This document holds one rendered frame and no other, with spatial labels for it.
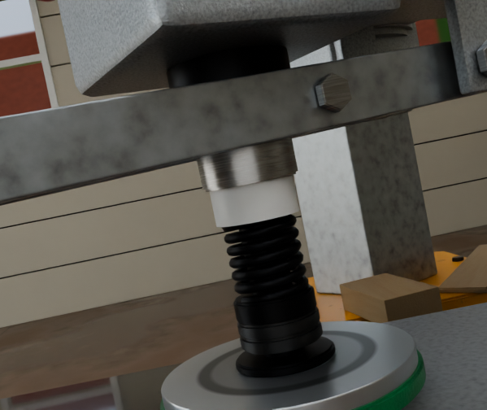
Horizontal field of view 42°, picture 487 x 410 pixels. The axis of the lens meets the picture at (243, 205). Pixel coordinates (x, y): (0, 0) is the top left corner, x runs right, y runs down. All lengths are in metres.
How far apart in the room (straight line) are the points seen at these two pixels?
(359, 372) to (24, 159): 0.28
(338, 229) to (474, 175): 5.96
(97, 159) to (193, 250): 6.24
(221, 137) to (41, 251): 6.41
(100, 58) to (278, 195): 0.17
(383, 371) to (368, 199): 0.83
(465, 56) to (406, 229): 0.83
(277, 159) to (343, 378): 0.17
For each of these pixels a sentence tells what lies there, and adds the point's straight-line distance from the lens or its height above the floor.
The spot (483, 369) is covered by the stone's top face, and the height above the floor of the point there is 0.87.
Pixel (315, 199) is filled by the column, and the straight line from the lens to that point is 1.37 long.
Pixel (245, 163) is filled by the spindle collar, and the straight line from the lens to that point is 0.49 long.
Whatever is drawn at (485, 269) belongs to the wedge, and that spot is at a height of 0.81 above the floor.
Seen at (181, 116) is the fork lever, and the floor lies 1.12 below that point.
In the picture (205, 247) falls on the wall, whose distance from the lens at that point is 6.65.
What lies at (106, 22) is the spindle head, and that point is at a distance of 0.49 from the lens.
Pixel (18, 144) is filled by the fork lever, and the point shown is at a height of 1.12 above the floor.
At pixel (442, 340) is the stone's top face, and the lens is 0.69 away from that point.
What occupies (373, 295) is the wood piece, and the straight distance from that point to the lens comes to 1.11.
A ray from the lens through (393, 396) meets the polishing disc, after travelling 0.48.
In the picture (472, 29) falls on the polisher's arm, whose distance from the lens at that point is 0.58.
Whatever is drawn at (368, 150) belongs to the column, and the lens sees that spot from 1.30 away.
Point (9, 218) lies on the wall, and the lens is 6.88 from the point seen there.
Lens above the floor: 1.08
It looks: 3 degrees down
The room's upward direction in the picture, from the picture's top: 11 degrees counter-clockwise
